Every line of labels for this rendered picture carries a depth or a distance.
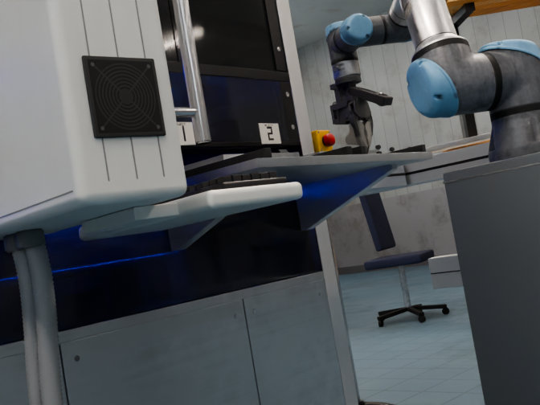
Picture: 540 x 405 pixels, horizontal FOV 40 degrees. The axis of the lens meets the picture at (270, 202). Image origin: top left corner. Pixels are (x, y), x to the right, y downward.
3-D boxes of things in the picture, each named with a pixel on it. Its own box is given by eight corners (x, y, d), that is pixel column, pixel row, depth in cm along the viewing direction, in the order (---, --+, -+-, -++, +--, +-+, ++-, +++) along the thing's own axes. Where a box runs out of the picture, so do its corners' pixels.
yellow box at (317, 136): (302, 157, 232) (298, 134, 232) (316, 157, 237) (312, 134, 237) (321, 152, 227) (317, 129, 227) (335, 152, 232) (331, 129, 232)
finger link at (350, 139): (352, 157, 202) (345, 124, 202) (370, 153, 198) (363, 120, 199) (345, 158, 200) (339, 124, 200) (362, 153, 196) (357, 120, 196)
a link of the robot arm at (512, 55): (564, 98, 142) (550, 30, 142) (501, 107, 139) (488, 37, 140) (529, 112, 153) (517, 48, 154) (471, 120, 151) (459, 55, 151)
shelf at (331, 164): (114, 206, 177) (112, 198, 177) (297, 189, 229) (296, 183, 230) (258, 167, 145) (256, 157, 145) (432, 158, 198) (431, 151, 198)
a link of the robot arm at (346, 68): (364, 60, 202) (346, 59, 196) (366, 77, 201) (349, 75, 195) (341, 68, 207) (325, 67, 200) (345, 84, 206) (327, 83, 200)
